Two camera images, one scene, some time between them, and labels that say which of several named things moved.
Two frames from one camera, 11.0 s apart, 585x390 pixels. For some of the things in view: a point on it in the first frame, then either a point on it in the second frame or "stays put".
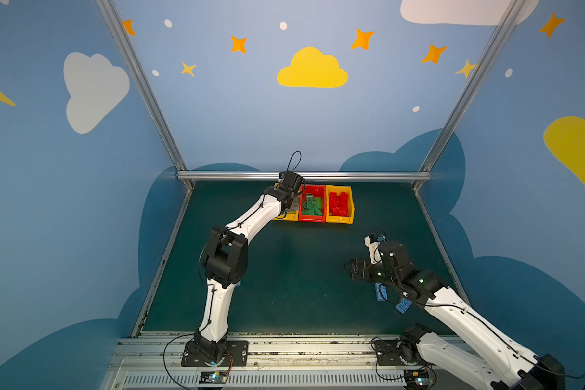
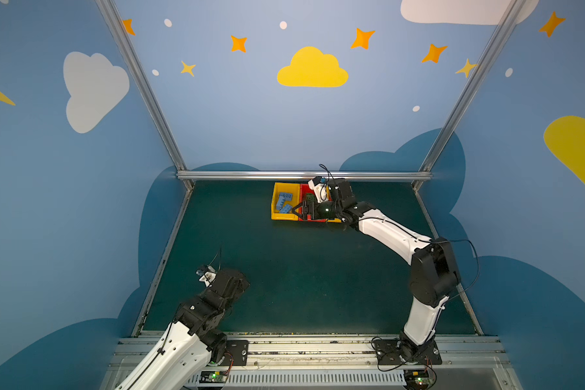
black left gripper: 296,196 -> 235,279
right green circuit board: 417,378 stays put
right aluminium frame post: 469,90 stays put
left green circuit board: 213,377 stays put
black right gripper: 368,270 -> 309,208
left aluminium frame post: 149,92 stays put
